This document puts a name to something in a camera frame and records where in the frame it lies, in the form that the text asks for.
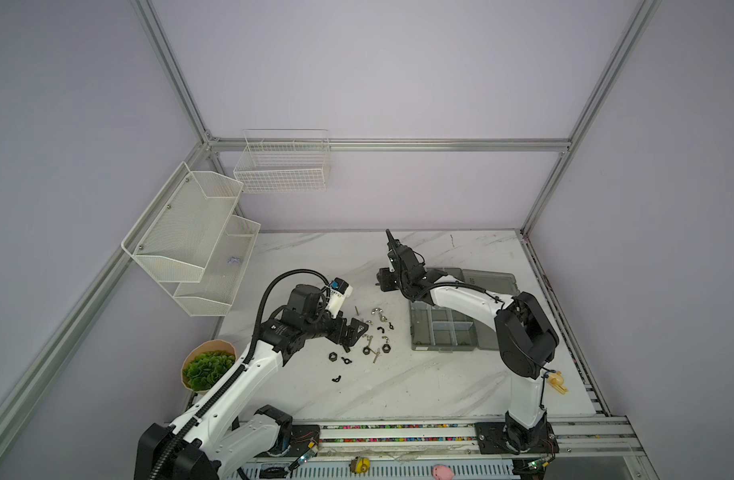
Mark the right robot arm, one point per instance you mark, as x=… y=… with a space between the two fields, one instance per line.
x=526 y=338

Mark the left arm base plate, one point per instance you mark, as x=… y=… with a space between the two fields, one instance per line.
x=294 y=440

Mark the yellow small object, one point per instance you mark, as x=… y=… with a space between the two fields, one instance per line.
x=359 y=465

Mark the potted green plant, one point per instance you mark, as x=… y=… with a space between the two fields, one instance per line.
x=207 y=364

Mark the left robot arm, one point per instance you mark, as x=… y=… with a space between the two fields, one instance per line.
x=205 y=442

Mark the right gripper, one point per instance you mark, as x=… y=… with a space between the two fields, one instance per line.
x=382 y=278

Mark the lower white mesh shelf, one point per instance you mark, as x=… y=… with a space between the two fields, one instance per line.
x=215 y=294

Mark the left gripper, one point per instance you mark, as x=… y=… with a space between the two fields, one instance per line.
x=350 y=336

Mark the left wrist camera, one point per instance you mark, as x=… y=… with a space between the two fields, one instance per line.
x=339 y=291

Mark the white wire basket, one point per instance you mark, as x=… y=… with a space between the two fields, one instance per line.
x=284 y=161

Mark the white mesh shelf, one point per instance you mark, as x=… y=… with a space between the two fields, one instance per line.
x=215 y=294
x=176 y=239

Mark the yellow toy figure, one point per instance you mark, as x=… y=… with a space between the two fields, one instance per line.
x=557 y=382

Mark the pink small object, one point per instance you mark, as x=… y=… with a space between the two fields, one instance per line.
x=442 y=472

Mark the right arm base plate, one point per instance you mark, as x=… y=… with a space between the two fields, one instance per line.
x=506 y=438

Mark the upper white mesh shelf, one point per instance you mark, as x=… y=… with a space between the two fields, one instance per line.
x=176 y=239

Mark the grey plastic organizer box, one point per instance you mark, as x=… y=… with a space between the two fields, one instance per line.
x=445 y=329

